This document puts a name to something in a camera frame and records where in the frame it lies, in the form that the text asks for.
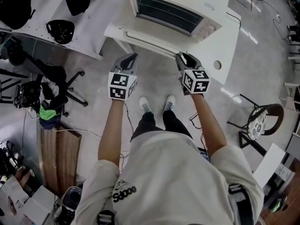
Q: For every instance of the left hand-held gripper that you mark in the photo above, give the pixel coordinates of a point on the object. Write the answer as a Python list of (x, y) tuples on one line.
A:
[(119, 87)]

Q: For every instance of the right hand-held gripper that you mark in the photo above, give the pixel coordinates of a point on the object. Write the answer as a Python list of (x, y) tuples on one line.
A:
[(197, 82)]

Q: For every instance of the person's right forearm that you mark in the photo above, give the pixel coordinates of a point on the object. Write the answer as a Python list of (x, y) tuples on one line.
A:
[(208, 125)]

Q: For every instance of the person's left forearm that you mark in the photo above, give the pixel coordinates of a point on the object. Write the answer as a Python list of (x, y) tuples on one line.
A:
[(112, 130)]

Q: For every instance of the white toaster oven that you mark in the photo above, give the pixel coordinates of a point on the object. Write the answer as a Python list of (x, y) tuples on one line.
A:
[(211, 10)]

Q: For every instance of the white table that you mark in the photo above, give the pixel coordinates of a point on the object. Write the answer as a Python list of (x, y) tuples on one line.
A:
[(227, 50)]

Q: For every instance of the person's right white shoe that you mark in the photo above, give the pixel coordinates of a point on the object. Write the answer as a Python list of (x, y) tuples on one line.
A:
[(170, 103)]

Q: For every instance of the person's white shoe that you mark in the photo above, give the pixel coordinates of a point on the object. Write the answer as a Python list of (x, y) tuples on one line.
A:
[(145, 104), (170, 103)]

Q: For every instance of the person's left white shoe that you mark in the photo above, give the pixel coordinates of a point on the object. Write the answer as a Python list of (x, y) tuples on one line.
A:
[(145, 104)]

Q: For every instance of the white metal shelf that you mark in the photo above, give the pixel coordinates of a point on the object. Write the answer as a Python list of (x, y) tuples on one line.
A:
[(93, 27)]

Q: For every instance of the black office chair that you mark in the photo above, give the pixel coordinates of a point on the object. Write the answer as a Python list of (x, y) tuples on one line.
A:
[(70, 85)]

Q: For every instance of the person's black trousers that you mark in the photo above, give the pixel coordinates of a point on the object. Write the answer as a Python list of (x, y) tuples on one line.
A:
[(150, 125)]

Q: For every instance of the floral cushion round stool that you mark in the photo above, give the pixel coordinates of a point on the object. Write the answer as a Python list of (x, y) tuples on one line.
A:
[(257, 123)]

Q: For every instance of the green cloth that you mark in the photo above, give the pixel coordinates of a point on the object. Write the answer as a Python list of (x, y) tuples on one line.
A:
[(47, 114)]

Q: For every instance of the dark blue garment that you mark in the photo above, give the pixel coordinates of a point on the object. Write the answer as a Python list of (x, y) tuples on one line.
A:
[(48, 123)]

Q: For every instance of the black bag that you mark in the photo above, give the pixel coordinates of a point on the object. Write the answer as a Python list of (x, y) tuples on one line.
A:
[(27, 95)]

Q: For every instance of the wooden board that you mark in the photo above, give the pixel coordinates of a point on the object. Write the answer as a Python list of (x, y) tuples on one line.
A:
[(63, 153)]

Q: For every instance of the person's white t-shirt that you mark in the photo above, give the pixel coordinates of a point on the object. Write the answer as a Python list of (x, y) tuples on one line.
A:
[(168, 184)]

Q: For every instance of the white box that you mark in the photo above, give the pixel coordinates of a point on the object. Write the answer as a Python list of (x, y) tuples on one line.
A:
[(269, 163)]

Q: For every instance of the black metal frame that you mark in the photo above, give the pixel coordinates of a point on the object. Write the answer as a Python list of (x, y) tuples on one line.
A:
[(243, 142)]

